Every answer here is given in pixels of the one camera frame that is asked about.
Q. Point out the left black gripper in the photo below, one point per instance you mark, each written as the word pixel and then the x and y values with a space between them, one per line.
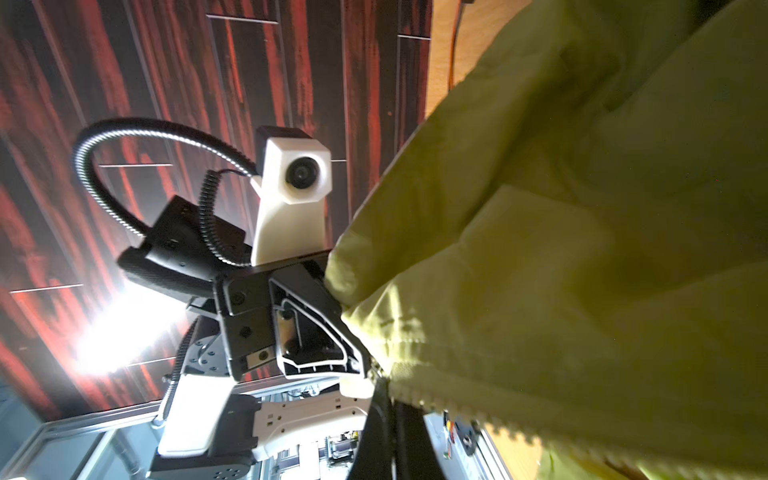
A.
pixel 281 312

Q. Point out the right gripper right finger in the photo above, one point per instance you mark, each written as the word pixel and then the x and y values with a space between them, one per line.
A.
pixel 415 457

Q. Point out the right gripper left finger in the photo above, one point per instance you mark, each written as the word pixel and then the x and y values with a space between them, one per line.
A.
pixel 374 456

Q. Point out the green jacket with cartoon print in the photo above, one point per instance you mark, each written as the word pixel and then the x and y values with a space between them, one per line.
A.
pixel 573 245

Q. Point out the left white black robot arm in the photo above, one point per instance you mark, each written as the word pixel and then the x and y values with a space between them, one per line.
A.
pixel 267 364

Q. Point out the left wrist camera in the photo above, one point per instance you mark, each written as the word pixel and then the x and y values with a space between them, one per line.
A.
pixel 294 178

